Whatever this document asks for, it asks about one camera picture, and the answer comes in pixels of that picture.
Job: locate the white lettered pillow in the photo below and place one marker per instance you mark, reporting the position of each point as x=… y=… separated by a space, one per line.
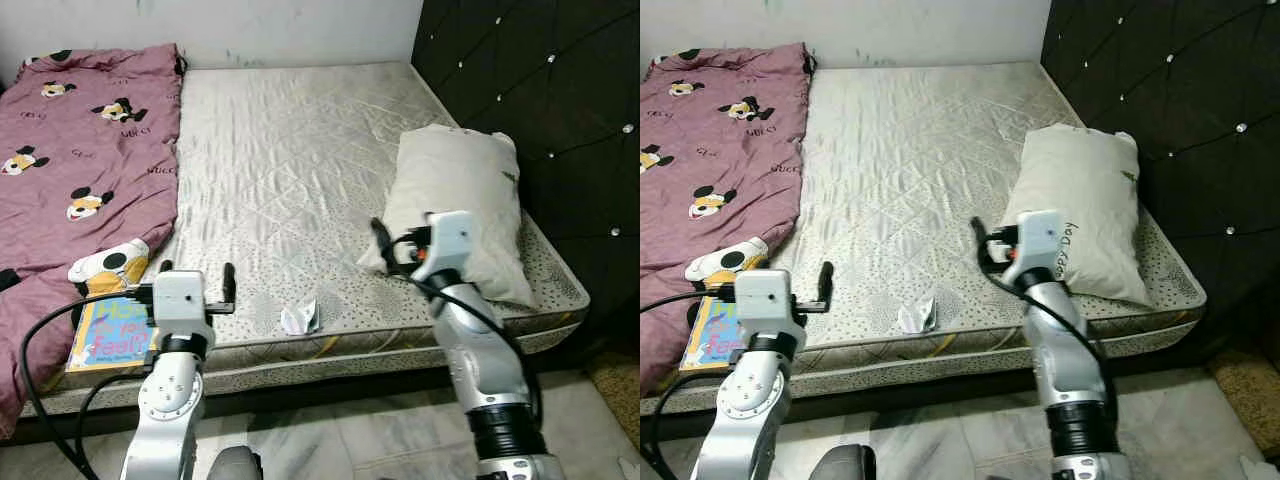
x=1085 y=190
x=460 y=190

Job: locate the white paper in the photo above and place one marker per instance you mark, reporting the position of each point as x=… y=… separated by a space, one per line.
x=298 y=320
x=916 y=320

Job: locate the yellow blue children's book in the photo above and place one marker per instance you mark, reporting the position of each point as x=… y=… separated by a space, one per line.
x=100 y=345
x=705 y=345

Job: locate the purple cartoon mouse blanket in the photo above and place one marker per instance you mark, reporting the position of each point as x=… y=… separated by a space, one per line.
x=700 y=160
x=90 y=170

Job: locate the cream quilted mattress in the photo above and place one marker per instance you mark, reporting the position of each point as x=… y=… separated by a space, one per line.
x=900 y=180
x=300 y=180

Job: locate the silver left robot leg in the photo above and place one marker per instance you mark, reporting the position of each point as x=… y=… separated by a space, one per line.
x=235 y=467
x=848 y=465

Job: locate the black tufted headboard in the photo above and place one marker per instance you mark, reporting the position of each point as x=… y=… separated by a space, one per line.
x=1180 y=100
x=560 y=100

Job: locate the brown doormat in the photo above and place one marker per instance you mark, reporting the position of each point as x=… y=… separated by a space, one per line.
x=615 y=400
x=1245 y=395

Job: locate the white paper cutout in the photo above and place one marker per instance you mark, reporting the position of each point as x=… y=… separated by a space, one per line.
x=1262 y=468

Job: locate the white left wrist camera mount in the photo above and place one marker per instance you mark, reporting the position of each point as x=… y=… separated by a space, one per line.
x=180 y=300
x=765 y=298

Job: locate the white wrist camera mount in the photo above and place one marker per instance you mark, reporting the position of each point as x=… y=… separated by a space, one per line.
x=450 y=240
x=1040 y=240
x=180 y=300
x=765 y=298

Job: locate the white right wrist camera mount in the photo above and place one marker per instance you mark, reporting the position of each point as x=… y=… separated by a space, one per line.
x=1040 y=240
x=450 y=240

